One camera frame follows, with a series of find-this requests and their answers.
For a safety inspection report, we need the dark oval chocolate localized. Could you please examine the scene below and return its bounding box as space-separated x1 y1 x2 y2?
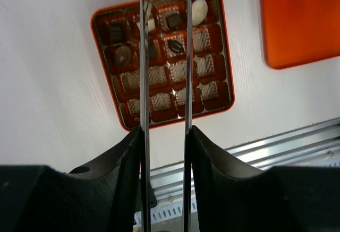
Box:
167 39 184 54

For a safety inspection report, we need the brown round chocolate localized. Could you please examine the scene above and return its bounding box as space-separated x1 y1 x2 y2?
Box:
114 45 131 67

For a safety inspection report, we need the aluminium mounting rail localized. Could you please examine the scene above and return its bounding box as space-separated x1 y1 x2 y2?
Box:
151 119 339 204

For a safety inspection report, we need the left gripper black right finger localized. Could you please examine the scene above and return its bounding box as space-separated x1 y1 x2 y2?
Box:
189 126 339 231

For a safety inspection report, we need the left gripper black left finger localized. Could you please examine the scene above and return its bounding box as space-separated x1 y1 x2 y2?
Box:
1 127 142 231

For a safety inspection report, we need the dark striped square chocolate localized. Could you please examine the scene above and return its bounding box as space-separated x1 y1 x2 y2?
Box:
108 24 124 44

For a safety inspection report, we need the slotted cable duct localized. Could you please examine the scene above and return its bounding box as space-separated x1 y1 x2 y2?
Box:
133 198 197 228

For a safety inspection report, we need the orange box lid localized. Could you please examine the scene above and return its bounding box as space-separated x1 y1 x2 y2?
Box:
260 0 339 70

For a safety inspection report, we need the white oval chocolate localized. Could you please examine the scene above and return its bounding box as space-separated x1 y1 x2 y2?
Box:
136 19 156 32

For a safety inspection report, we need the white heart chocolate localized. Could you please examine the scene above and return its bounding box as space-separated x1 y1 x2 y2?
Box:
192 0 208 26

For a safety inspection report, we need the orange compartment box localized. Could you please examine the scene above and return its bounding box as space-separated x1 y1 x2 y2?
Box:
91 0 234 131

